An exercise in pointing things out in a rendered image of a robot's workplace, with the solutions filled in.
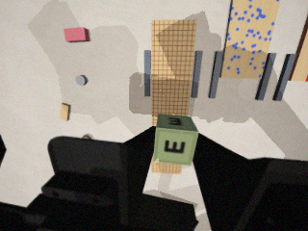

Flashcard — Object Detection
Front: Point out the small tan block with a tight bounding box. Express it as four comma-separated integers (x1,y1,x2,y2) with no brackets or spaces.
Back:
60,103,71,121

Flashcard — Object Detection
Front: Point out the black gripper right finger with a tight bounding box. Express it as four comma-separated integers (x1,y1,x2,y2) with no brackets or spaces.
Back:
192,133,308,231

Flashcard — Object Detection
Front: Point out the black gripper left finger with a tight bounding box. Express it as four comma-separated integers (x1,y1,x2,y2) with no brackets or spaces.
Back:
47,126,156,226

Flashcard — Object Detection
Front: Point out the green labelled cube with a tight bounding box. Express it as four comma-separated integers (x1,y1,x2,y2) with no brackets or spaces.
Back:
153,114,199,166

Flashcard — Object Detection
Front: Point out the pink rectangular block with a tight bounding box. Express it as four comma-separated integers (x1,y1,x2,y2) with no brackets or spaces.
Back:
64,27,90,43

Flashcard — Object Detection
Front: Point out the tan flat strip with red lines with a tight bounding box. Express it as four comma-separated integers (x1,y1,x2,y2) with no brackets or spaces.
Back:
289,14,308,81

